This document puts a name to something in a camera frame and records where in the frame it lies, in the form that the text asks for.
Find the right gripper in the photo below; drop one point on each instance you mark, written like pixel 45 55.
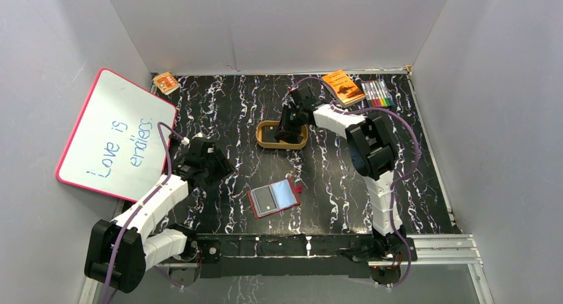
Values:
pixel 287 131

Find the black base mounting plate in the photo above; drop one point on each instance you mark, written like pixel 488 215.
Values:
pixel 352 255

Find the pink framed whiteboard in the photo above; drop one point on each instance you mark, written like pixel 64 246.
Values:
pixel 115 147

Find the tan oval tray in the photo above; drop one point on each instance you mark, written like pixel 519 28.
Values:
pixel 265 135

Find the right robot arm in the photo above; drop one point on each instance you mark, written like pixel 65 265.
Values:
pixel 373 155

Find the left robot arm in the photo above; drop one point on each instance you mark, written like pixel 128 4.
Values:
pixel 120 251

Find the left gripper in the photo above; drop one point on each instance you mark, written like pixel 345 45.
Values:
pixel 215 166

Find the orange book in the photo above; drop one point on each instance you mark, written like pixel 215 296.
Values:
pixel 345 90

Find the small orange card box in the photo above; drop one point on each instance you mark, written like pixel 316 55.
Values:
pixel 166 83

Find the coloured marker pen pack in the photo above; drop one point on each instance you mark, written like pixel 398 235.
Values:
pixel 377 94

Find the red card holder wallet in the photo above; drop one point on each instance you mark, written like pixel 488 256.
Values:
pixel 297 190

